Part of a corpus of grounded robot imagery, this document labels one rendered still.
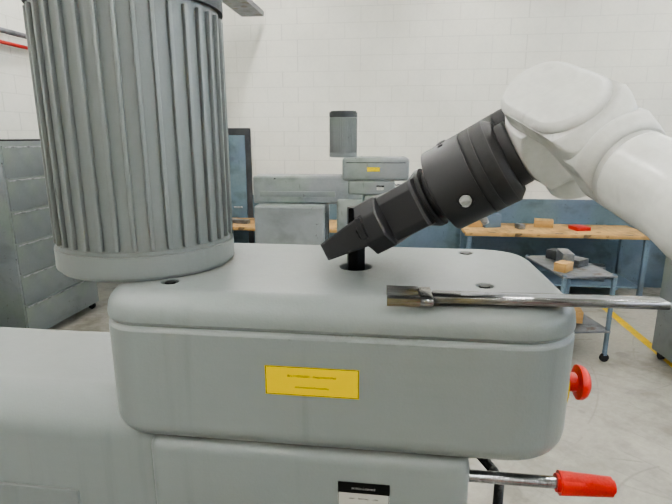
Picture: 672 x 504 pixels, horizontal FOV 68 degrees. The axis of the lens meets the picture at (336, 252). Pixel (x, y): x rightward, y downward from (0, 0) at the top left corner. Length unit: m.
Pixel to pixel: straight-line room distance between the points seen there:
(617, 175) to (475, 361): 0.19
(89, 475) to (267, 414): 0.24
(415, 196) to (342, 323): 0.14
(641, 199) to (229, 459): 0.44
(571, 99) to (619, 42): 7.21
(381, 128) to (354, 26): 1.37
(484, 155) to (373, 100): 6.61
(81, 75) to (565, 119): 0.42
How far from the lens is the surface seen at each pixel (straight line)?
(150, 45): 0.54
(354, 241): 0.53
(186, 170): 0.54
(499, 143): 0.49
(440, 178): 0.49
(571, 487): 0.58
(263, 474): 0.56
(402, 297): 0.44
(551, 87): 0.47
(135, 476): 0.63
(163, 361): 0.52
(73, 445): 0.65
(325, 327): 0.46
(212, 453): 0.57
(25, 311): 5.74
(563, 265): 4.93
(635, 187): 0.40
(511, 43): 7.29
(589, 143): 0.42
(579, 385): 0.64
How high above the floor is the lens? 2.04
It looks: 13 degrees down
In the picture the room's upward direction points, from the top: straight up
